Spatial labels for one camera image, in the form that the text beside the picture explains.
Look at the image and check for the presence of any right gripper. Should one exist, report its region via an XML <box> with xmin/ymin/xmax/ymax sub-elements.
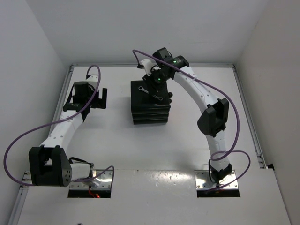
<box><xmin>143</xmin><ymin>69</ymin><xmax>170</xmax><ymax>96</ymax></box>

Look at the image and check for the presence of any black drawer cabinet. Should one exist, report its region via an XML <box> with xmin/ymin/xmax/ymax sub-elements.
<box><xmin>130</xmin><ymin>80</ymin><xmax>171</xmax><ymax>125</ymax></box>

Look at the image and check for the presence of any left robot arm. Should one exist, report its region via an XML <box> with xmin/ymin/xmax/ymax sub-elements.
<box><xmin>29</xmin><ymin>75</ymin><xmax>107</xmax><ymax>187</ymax></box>

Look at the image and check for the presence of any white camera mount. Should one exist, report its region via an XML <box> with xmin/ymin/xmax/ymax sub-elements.
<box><xmin>85</xmin><ymin>74</ymin><xmax>101</xmax><ymax>89</ymax></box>
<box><xmin>137</xmin><ymin>59</ymin><xmax>159</xmax><ymax>73</ymax></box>

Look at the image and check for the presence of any metal base plate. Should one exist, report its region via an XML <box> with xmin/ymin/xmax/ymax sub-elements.
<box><xmin>69</xmin><ymin>169</ymin><xmax>113</xmax><ymax>191</ymax></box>
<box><xmin>194</xmin><ymin>170</ymin><xmax>239</xmax><ymax>190</ymax></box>

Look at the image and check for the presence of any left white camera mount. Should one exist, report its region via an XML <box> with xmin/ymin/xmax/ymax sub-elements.
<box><xmin>85</xmin><ymin>74</ymin><xmax>101</xmax><ymax>89</ymax></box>

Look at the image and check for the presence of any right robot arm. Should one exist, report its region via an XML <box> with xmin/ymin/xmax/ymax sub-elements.
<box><xmin>138</xmin><ymin>48</ymin><xmax>232</xmax><ymax>185</ymax></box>

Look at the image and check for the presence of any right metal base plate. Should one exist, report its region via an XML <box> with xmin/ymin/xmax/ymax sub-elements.
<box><xmin>194</xmin><ymin>170</ymin><xmax>239</xmax><ymax>190</ymax></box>

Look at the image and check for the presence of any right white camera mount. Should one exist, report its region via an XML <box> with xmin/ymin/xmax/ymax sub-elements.
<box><xmin>137</xmin><ymin>59</ymin><xmax>159</xmax><ymax>73</ymax></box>

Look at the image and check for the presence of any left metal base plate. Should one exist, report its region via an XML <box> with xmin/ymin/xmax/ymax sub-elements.
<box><xmin>69</xmin><ymin>169</ymin><xmax>113</xmax><ymax>191</ymax></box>

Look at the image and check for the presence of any silver wrench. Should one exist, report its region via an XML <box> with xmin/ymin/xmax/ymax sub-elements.
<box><xmin>138</xmin><ymin>86</ymin><xmax>163</xmax><ymax>101</ymax></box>

